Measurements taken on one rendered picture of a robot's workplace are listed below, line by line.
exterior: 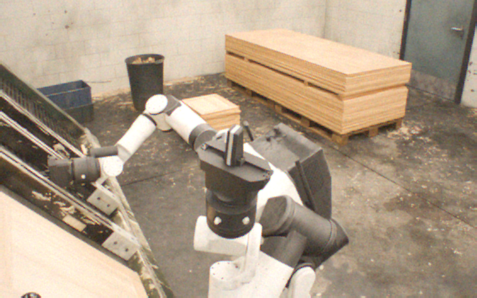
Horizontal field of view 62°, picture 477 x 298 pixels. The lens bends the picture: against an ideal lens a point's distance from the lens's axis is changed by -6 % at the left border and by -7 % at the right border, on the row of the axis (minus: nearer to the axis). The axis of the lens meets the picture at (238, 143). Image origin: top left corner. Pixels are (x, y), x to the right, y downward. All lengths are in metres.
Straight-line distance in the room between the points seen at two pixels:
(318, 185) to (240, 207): 0.48
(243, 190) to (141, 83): 4.73
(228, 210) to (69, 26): 5.54
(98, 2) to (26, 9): 0.93
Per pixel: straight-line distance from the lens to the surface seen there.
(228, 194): 0.68
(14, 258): 1.06
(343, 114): 4.39
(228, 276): 0.84
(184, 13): 6.58
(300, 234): 0.95
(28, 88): 2.52
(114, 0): 6.21
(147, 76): 5.29
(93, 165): 1.42
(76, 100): 5.24
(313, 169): 1.11
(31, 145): 1.65
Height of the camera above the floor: 1.89
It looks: 25 degrees down
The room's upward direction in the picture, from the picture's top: straight up
